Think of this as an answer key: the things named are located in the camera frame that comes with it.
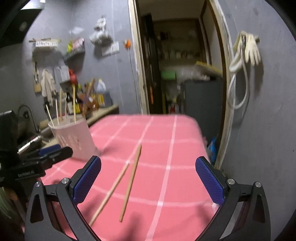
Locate long chopstick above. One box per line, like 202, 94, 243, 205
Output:
72, 84, 76, 122

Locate large oil jug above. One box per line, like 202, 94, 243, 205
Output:
95, 79, 112, 108

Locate hanging plastic bag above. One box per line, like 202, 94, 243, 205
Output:
89, 17, 113, 46

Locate white hanging towel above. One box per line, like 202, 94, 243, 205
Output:
41, 69, 57, 105

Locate white wall basket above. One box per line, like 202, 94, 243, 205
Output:
29, 38, 61, 48

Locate red plastic bag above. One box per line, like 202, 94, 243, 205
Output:
69, 69, 77, 85

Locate dark cabinet in doorway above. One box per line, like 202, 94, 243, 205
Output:
181, 78, 224, 143

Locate short chopstick in basket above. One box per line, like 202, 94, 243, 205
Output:
59, 87, 63, 121

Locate wall socket plate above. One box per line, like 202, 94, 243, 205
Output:
101, 41, 120, 56

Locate wire wall shelf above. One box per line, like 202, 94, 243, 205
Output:
63, 45, 85, 61

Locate metal box grater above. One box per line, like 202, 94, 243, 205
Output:
54, 65, 70, 83

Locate chopsticks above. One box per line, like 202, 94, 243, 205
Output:
119, 144, 142, 222

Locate white hose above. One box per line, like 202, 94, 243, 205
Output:
226, 53, 251, 110

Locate white plastic utensil basket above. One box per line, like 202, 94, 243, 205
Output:
48, 114, 100, 161

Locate white gloves on wall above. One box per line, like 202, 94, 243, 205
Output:
229, 31, 261, 73

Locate black bottle white label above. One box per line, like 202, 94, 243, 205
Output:
66, 92, 74, 115

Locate orange wall hook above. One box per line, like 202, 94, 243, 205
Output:
123, 39, 132, 51

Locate brown snack packet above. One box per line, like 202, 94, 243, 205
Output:
81, 78, 99, 118

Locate pink checkered tablecloth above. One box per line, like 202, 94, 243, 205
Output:
39, 114, 220, 241

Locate pale chopstick pair on table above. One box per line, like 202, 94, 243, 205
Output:
89, 161, 130, 226

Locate wooden door frame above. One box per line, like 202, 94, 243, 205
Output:
127, 1, 234, 170

